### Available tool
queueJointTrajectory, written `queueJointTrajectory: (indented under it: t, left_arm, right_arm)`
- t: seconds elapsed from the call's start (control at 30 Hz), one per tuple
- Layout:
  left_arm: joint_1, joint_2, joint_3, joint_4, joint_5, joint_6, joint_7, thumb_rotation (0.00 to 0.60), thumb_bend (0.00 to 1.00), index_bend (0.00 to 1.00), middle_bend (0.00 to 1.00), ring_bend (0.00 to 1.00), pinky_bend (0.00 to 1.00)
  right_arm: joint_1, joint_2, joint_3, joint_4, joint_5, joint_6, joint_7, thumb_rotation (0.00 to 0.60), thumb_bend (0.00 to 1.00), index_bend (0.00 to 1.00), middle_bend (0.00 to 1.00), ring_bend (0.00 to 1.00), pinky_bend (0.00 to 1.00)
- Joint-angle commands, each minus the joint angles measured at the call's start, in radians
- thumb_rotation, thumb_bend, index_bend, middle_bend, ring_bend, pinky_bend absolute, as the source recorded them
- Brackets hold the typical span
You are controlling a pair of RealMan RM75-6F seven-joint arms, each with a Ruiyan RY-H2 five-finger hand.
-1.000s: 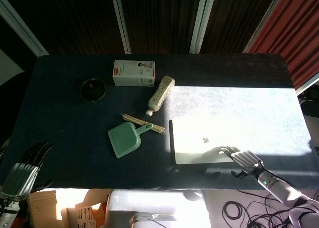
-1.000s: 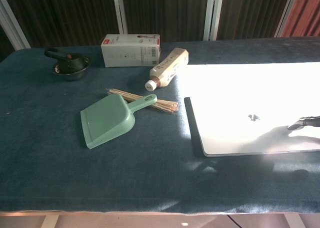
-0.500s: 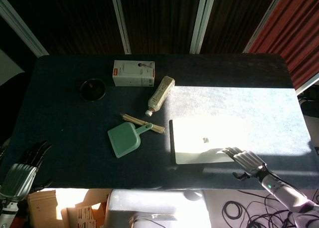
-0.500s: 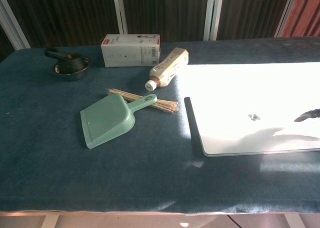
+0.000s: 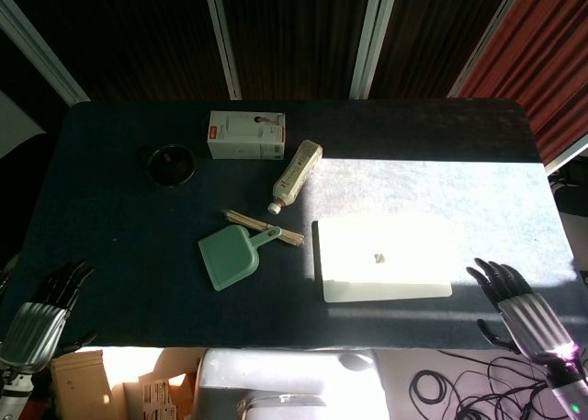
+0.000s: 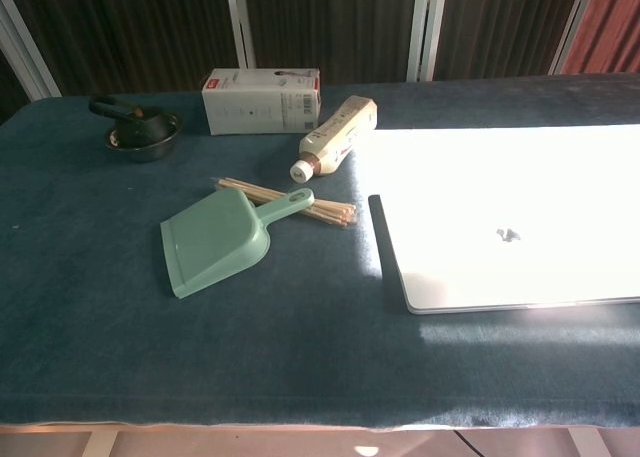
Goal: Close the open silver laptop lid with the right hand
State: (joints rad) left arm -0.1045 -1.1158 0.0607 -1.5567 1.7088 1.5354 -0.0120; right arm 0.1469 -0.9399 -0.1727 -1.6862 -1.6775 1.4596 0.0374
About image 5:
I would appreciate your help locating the black round bowl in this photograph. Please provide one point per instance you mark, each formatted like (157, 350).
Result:
(169, 165)

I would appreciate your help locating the white product box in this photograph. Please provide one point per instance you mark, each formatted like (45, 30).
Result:
(245, 135)

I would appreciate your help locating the cardboard box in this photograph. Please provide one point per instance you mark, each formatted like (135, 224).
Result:
(92, 383)

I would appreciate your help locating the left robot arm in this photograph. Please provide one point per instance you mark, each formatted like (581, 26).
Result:
(14, 392)

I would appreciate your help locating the green dustpan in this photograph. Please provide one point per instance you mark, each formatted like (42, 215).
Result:
(234, 254)

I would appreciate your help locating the silver laptop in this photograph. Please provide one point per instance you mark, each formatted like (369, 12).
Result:
(383, 259)

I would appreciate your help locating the red curtain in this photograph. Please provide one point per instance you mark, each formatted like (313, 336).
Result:
(533, 57)

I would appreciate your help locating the bundle of wooden sticks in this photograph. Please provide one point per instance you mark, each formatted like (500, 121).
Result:
(266, 229)

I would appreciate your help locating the dark blue table cloth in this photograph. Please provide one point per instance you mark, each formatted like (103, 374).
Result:
(184, 236)

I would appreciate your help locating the beige plastic drink bottle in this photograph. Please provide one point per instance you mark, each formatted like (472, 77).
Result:
(296, 174)

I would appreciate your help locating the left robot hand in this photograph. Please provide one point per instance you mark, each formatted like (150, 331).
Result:
(41, 314)

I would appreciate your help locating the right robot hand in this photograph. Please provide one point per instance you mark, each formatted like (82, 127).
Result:
(519, 309)

